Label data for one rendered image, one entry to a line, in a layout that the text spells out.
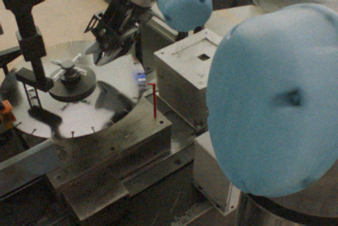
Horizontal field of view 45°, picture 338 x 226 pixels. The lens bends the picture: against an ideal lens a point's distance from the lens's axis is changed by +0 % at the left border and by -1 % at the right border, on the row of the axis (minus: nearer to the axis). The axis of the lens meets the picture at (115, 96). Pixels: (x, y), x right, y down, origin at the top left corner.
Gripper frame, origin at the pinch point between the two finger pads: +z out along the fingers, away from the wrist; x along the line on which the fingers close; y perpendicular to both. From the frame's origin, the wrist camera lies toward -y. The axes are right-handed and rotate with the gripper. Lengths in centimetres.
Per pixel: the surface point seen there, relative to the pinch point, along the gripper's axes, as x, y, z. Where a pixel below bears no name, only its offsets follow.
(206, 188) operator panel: 36.4, 0.9, 3.6
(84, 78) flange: 0.7, 4.4, 3.3
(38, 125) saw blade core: 3.0, 19.2, 7.0
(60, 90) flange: -0.6, 9.9, 5.5
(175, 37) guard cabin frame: 2.3, -44.7, 11.4
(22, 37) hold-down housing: -8.4, 18.7, -7.5
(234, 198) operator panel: 40.9, 1.8, -0.8
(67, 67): -2.6, 7.7, 1.0
